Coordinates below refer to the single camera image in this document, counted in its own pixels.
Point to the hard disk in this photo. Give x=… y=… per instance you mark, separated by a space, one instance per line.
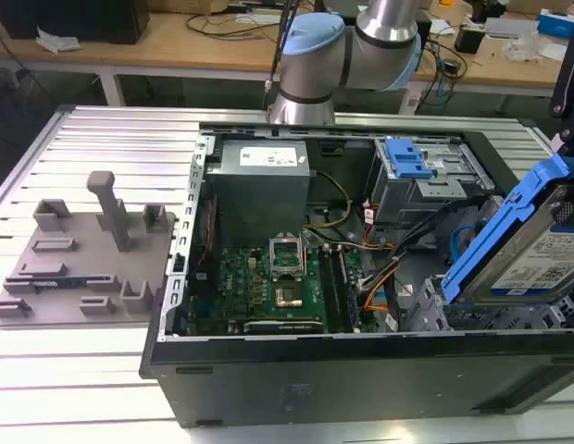
x=537 y=259

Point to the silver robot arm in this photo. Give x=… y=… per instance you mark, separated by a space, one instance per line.
x=305 y=69

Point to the metal disk bay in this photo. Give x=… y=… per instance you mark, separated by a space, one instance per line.
x=426 y=310

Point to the black RAM slot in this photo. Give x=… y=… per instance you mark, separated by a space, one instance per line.
x=331 y=287

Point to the clear plastic bag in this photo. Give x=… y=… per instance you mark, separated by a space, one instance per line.
x=523 y=46

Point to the blue cardboard box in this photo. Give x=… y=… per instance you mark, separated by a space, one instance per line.
x=560 y=23

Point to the grey flat tray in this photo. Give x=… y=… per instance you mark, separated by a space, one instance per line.
x=511 y=28

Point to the small black device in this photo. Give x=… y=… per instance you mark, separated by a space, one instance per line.
x=470 y=38

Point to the blue drive carrier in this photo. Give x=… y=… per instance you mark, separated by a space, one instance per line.
x=407 y=159

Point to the metal drive cage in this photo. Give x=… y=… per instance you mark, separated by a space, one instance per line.
x=407 y=199

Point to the RAM stick with chips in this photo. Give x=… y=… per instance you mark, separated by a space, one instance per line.
x=349 y=291

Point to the grey power supply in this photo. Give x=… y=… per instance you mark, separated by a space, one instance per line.
x=254 y=194

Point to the CPU socket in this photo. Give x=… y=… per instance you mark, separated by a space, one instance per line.
x=289 y=297

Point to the black PC case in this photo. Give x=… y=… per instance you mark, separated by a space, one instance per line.
x=361 y=384

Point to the black graphics card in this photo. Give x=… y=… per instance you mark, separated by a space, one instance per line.
x=282 y=326

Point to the green motherboard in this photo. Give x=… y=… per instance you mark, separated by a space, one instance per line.
x=240 y=282

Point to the wooden desk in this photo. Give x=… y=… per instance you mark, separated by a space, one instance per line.
x=176 y=51

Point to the large black box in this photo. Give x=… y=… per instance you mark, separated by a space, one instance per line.
x=74 y=18

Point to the crumpled white paper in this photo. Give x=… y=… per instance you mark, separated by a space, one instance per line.
x=58 y=41

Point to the grey parts rack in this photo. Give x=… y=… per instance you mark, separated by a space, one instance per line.
x=83 y=259

